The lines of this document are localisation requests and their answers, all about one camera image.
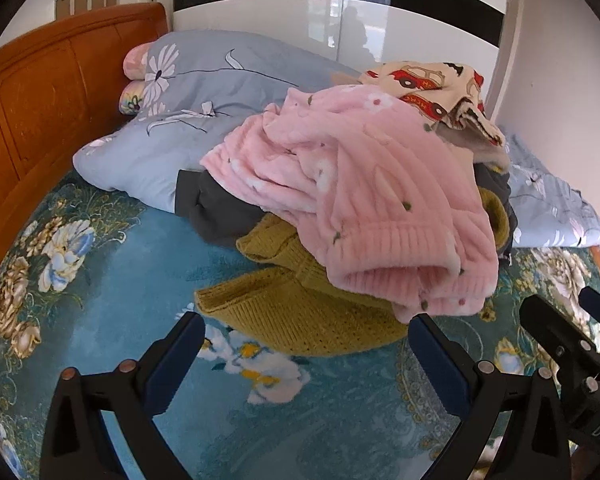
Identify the wooden headboard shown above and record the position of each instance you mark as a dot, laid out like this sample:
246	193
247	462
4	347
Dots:
45	95

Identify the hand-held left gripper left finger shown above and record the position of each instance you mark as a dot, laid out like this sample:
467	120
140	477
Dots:
176	360

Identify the teal floral bed sheet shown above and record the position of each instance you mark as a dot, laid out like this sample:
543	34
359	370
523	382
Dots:
130	270

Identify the mustard knit sweater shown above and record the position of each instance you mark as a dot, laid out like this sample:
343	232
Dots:
300	305

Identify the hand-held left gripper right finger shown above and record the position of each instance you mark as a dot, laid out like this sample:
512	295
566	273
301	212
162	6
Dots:
437	367

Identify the car print garment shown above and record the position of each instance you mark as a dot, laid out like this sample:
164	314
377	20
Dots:
430	85

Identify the white glossy wardrobe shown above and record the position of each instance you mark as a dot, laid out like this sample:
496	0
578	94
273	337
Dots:
340	10

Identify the blue floral duvet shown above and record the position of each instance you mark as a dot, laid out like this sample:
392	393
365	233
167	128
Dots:
205	110

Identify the pink fleece garment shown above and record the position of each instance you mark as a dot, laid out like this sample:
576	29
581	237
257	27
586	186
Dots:
380	185

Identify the pink floral pillow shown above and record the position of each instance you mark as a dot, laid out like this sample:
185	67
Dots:
134	62

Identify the brown wall hook board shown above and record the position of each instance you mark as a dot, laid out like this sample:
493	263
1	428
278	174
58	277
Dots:
86	1

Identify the dark grey garment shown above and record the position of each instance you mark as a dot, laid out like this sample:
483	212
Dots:
215	205

